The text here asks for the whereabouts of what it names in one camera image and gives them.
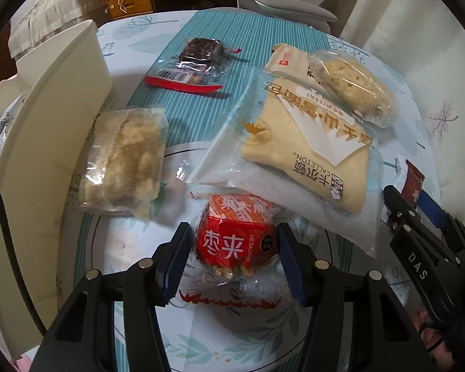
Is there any teal striped table runner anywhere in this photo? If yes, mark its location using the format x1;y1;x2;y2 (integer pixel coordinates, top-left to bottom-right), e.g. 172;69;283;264
125;8;331;159

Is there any white lace cover cloth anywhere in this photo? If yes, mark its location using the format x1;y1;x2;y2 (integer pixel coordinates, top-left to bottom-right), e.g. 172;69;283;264
7;0;103;60

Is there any dark brownie packet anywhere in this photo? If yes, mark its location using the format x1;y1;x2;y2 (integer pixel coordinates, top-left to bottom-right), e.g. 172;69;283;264
144;37;243;94

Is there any small maroon packet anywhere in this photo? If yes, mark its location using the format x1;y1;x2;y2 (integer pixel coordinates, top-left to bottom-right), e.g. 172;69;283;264
387;155;426;226

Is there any beige pastry packet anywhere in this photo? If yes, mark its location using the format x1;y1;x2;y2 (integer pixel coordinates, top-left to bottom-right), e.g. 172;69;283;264
264;43;327;91

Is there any white plastic tray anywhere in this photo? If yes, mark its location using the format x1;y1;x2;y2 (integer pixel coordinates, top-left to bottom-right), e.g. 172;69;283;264
0;19;114;362

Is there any large clear bread packet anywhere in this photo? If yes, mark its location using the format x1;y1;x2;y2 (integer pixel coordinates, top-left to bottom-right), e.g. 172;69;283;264
189;66;385;259

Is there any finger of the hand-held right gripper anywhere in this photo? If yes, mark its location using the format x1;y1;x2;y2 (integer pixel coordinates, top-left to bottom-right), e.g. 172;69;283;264
416;193;465;254
383;185;422;241

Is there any red date walnut packet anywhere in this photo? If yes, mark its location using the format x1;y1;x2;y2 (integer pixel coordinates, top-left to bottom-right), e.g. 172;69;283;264
177;194;291;308

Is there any oat crisp cake packet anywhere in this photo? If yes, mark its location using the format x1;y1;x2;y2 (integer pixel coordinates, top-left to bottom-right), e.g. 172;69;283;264
308;50;398;129

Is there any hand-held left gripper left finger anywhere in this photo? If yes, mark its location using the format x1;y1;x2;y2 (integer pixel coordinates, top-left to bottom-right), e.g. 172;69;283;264
39;222;195;372

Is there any black cable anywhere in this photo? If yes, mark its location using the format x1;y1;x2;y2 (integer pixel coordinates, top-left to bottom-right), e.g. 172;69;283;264
0;163;49;336

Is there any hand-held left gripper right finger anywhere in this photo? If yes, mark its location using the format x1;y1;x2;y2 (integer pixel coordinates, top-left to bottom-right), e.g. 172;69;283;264
275;223;431;372

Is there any person's right hand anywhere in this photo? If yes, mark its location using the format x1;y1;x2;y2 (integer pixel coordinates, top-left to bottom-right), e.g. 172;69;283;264
418;309;457;364

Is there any puffed rice cake packet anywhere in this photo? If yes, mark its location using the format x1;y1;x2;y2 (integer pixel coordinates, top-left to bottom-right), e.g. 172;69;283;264
77;104;170;218

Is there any white floral curtain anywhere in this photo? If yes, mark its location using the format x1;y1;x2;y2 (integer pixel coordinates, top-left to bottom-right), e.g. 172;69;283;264
333;0;465;249

